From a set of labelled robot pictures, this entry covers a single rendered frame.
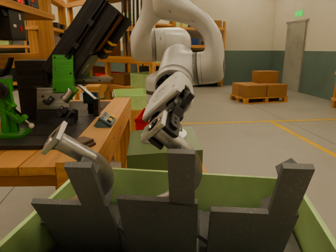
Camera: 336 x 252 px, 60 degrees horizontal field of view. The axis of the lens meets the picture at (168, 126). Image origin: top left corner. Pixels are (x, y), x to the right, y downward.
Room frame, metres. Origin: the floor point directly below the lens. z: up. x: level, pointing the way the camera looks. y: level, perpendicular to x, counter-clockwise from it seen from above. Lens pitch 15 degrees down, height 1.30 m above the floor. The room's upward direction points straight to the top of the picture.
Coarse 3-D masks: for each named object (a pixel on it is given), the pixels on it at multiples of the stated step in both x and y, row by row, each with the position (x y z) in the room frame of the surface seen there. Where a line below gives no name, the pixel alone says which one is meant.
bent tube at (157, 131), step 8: (152, 120) 0.49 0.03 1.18; (160, 120) 0.45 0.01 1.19; (144, 128) 0.49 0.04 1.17; (152, 128) 0.46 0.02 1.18; (160, 128) 0.45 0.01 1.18; (144, 136) 0.46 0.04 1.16; (152, 136) 0.46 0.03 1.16; (160, 136) 0.46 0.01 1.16; (168, 136) 0.46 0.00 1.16; (168, 144) 0.47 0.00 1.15; (176, 144) 0.47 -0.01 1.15; (184, 144) 0.47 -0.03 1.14; (200, 160) 0.49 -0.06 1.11; (200, 168) 0.49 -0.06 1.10; (200, 176) 0.49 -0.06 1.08; (168, 192) 0.52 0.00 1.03
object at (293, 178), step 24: (288, 168) 0.39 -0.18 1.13; (312, 168) 0.39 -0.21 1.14; (288, 192) 0.42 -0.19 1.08; (216, 216) 0.46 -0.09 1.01; (240, 216) 0.45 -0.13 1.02; (264, 216) 0.45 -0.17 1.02; (288, 216) 0.44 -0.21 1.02; (216, 240) 0.49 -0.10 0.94; (240, 240) 0.49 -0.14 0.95; (264, 240) 0.48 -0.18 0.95
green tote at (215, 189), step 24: (120, 168) 0.80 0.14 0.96; (72, 192) 0.72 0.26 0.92; (120, 192) 0.80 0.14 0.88; (144, 192) 0.79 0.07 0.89; (216, 192) 0.76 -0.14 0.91; (240, 192) 0.75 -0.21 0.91; (264, 192) 0.74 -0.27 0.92; (312, 216) 0.56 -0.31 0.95; (24, 240) 0.51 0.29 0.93; (48, 240) 0.59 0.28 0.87; (312, 240) 0.54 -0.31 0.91
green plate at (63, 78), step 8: (56, 56) 1.66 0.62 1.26; (72, 56) 1.66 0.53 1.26; (56, 64) 1.65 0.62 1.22; (64, 64) 1.65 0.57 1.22; (72, 64) 1.65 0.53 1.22; (56, 72) 1.64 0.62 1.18; (64, 72) 1.64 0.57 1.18; (72, 72) 1.64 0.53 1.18; (56, 80) 1.62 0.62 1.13; (64, 80) 1.63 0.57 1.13; (72, 80) 1.63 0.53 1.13; (56, 88) 1.61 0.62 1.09; (64, 88) 1.61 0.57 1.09
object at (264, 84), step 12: (252, 72) 7.91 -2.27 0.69; (264, 72) 7.60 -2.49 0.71; (276, 72) 7.67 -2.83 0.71; (240, 84) 7.30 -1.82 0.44; (252, 84) 7.27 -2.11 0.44; (264, 84) 7.32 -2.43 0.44; (276, 84) 7.27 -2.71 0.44; (240, 96) 7.27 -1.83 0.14; (252, 96) 7.08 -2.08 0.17; (264, 96) 7.18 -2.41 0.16; (276, 96) 7.25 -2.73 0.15
